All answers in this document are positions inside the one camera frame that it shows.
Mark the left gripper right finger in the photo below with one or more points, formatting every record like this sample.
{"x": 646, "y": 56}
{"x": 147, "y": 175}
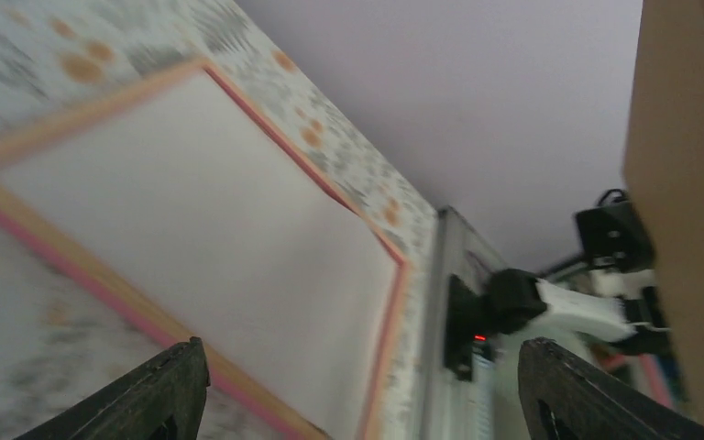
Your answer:
{"x": 565, "y": 397}

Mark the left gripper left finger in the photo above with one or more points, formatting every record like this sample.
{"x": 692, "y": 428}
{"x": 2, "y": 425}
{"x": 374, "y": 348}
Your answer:
{"x": 163, "y": 398}

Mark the brown backing board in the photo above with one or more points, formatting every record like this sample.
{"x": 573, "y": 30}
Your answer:
{"x": 664, "y": 171}

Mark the pink picture frame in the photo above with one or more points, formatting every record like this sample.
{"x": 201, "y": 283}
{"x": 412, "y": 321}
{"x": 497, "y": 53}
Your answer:
{"x": 85, "y": 273}

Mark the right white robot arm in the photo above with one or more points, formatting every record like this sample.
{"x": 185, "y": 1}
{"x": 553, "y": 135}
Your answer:
{"x": 619, "y": 257}

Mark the floral table cloth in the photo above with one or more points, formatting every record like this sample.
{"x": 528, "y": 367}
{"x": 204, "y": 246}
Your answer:
{"x": 58, "y": 53}

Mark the aluminium rail base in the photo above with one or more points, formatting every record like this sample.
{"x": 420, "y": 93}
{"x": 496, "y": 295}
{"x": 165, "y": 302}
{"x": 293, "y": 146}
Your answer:
{"x": 454, "y": 395}

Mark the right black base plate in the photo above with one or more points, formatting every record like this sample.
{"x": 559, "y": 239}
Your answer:
{"x": 467, "y": 330}

